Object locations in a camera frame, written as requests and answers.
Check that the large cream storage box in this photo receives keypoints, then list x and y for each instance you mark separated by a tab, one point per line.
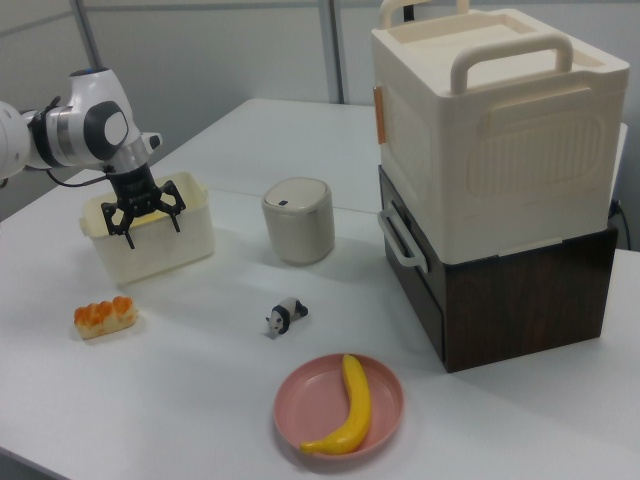
500	150

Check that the black object behind storage box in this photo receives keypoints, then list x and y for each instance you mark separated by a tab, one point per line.
408	10

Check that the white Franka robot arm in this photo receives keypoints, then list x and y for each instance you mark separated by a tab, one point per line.
75	130

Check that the yellow item inside box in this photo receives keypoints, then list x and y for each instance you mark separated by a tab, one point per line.
150	218

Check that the toy bread with orange topping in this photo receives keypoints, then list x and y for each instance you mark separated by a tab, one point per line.
105	317

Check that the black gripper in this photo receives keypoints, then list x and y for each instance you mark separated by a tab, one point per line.
134	187

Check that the pink plate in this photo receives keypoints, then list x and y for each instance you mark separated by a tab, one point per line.
315	400

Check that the small beige trash can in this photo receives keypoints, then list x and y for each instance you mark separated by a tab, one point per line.
300	225

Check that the dark wooden drawer cabinet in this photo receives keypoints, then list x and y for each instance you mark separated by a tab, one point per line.
520	310

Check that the cream plastic box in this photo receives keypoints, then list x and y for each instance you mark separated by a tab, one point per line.
165	245

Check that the yellow toy banana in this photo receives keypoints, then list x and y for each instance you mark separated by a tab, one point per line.
357	405

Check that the panda toy figurine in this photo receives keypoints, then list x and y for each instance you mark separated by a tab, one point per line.
286	315

